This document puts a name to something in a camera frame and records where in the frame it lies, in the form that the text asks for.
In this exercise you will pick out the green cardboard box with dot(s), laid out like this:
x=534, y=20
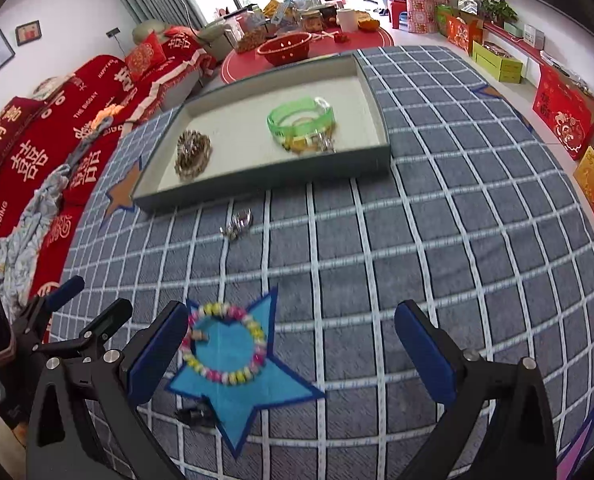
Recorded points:
x=498, y=62

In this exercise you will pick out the silver heart pendant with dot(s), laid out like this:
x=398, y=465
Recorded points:
x=238, y=225

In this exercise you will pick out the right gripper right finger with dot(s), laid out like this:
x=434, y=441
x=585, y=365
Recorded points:
x=519, y=440

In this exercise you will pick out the small black hair clip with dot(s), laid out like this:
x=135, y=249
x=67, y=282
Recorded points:
x=200, y=413

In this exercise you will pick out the red colander bowl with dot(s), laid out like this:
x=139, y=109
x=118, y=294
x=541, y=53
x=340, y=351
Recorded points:
x=286, y=49

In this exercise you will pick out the red festive gift box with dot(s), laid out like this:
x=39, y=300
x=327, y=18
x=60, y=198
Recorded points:
x=566, y=110

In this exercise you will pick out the red square pillow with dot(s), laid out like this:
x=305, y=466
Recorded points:
x=148, y=54

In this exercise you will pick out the potted green plant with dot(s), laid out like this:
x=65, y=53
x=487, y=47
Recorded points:
x=497, y=12

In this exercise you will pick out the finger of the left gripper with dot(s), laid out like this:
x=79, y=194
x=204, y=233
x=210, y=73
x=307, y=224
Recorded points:
x=63, y=294
x=106, y=324

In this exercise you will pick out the red round table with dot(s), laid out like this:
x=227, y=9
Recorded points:
x=239, y=66

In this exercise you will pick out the grey checked blanket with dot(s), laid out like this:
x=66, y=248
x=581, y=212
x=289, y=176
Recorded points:
x=474, y=220

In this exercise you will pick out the small red framed picture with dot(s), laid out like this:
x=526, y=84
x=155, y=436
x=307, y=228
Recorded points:
x=29, y=32

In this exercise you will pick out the green translucent bangle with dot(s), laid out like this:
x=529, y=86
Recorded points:
x=300, y=118

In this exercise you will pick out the red sofa cover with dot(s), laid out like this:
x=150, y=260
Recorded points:
x=38, y=133

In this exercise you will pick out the white mug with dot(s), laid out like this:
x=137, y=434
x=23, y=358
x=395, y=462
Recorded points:
x=347, y=20

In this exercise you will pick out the green jewelry tray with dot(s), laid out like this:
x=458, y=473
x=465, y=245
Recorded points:
x=244, y=157

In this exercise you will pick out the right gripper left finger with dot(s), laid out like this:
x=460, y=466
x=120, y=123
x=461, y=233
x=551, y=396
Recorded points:
x=62, y=442

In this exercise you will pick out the light blue crumpled cloth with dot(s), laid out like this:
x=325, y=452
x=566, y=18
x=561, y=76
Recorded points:
x=19, y=251

